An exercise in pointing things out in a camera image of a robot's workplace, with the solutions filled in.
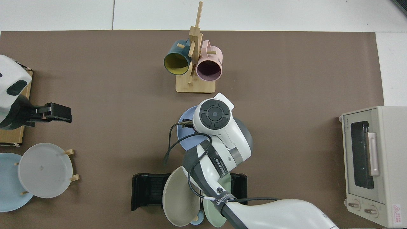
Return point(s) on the translucent grey plate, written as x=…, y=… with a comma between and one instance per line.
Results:
x=44, y=170

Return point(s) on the wooden peg plate rack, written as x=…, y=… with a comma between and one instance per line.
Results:
x=75, y=177

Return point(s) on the beige grey plate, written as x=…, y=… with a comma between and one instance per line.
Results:
x=178, y=200

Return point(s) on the black dish rack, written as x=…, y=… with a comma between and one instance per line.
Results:
x=146, y=190

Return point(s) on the light blue plate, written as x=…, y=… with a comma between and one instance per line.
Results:
x=9, y=187

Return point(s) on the pale green plate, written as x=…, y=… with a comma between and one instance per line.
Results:
x=211, y=213

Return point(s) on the wooden cup stand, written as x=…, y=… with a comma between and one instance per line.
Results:
x=195, y=86

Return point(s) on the pink mug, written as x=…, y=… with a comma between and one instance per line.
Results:
x=209, y=70

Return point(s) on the teal mug yellow inside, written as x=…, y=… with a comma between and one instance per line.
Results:
x=175, y=63

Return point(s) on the brown table cloth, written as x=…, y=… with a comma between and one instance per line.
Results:
x=127, y=111

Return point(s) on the small blue round thing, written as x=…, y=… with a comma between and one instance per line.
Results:
x=200, y=220

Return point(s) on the pale toaster oven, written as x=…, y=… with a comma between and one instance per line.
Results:
x=386, y=178

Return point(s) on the dark grey corner object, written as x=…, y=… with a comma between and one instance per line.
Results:
x=401, y=5

